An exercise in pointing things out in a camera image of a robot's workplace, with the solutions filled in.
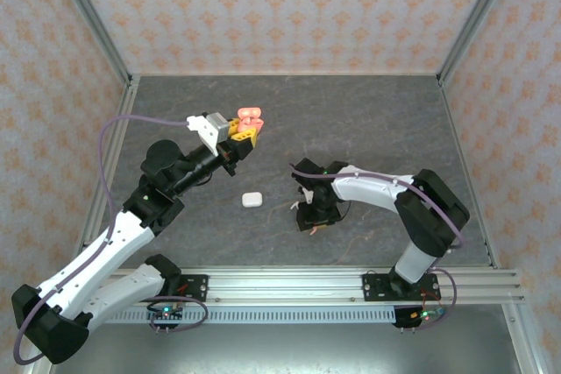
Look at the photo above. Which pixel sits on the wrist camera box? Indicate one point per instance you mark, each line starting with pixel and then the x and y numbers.
pixel 208 129
pixel 307 196

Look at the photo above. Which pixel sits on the aluminium mounting rail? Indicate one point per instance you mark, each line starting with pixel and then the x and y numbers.
pixel 285 286

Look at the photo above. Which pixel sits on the grey metal shelf panel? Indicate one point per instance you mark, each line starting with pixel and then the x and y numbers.
pixel 285 347

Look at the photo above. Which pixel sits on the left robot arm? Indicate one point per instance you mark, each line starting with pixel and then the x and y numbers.
pixel 96 256

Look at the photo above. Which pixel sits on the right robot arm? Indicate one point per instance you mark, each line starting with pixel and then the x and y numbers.
pixel 372 188

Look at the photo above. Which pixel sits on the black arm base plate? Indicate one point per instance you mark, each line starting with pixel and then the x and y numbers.
pixel 197 282
pixel 374 286

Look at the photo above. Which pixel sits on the white earbud charging case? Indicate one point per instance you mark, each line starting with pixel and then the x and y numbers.
pixel 251 199

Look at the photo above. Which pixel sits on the pink earbud charging case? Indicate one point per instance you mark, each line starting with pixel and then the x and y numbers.
pixel 250 112

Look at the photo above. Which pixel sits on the small controller circuit board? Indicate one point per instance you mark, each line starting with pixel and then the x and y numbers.
pixel 165 313
pixel 421 316

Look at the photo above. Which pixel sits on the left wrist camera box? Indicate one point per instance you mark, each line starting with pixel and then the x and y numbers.
pixel 208 129

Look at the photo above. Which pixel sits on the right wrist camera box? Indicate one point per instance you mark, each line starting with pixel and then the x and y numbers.
pixel 307 196

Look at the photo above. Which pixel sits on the aluminium frame post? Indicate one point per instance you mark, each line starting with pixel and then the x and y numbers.
pixel 528 347
pixel 475 19
pixel 92 19
pixel 33 369

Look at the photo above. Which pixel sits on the aluminium table side rail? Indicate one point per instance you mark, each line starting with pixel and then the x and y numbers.
pixel 123 107
pixel 453 107

